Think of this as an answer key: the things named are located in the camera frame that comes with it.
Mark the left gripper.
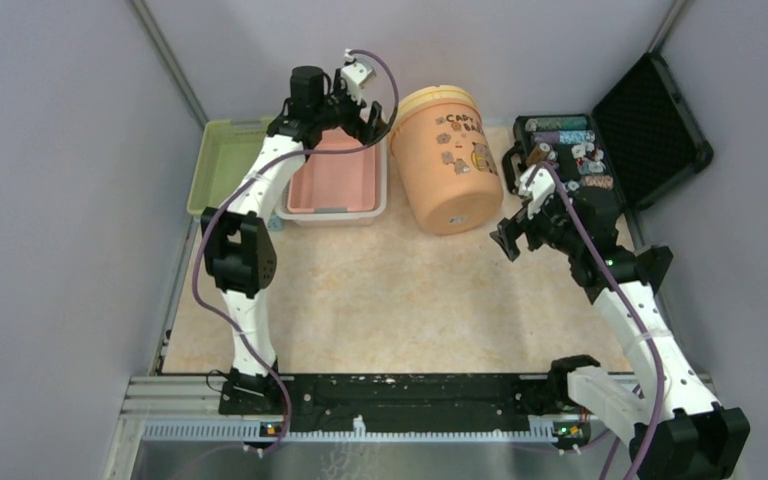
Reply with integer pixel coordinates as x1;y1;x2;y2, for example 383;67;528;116
314;69;390;147

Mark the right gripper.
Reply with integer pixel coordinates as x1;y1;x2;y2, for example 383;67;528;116
489;191;584;261

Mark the orange capybara bucket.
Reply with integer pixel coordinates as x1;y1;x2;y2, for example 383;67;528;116
389;105;504;235

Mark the yellow capybara bucket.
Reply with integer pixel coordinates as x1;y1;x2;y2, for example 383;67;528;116
387;84;481;147

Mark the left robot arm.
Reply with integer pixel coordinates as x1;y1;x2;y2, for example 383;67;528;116
197;61;389;414

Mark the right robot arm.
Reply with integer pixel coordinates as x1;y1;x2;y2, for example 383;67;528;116
491;185;750;479

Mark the pink plastic basket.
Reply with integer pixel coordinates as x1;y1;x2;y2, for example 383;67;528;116
275;129;388;227

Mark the brown cylinder in case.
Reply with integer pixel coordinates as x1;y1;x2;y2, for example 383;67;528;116
525;142;554;169

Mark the green plastic basket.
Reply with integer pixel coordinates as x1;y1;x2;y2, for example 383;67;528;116
186;117;273;217

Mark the black open tool case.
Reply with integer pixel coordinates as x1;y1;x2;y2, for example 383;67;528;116
501;53;714;211

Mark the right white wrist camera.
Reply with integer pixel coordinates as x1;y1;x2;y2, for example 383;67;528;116
517;165;556;218

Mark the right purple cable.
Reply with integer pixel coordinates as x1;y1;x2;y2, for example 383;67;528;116
523;162;667;480

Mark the purple cable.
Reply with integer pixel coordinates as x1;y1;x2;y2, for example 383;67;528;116
188;48;401;458
523;162;667;480

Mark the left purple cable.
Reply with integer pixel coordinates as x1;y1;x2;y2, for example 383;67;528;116
188;48;401;458

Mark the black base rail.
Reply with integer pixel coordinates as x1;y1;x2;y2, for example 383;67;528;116
118;357;717;458

